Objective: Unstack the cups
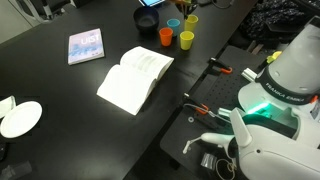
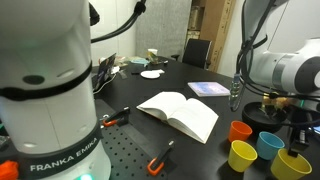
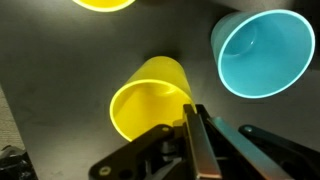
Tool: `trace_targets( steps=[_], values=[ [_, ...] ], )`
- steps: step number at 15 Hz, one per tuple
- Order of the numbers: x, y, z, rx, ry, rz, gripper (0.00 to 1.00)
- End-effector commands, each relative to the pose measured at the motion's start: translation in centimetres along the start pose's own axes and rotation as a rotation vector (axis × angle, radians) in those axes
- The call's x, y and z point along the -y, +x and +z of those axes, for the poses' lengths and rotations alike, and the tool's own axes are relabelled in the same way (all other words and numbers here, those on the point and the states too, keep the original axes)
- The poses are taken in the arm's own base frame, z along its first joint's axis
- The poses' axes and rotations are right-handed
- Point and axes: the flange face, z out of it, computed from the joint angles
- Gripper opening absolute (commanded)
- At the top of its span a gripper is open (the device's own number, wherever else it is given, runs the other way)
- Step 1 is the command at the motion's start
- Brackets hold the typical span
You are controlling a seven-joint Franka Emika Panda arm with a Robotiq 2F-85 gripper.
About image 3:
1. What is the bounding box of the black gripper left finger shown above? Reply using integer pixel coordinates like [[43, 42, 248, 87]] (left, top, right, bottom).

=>
[[89, 103, 223, 180]]

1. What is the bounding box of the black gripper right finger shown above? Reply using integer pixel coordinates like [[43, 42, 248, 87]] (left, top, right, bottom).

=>
[[196, 104, 320, 180]]

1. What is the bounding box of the yellow plastic cup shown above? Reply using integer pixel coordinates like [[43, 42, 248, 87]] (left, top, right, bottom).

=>
[[109, 55, 196, 142], [72, 0, 137, 13]]

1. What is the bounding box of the blue plastic cup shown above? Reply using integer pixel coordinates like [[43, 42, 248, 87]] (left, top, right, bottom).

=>
[[210, 8, 316, 99]]

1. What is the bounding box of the dark metal object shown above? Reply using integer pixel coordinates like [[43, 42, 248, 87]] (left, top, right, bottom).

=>
[[0, 144, 38, 180]]

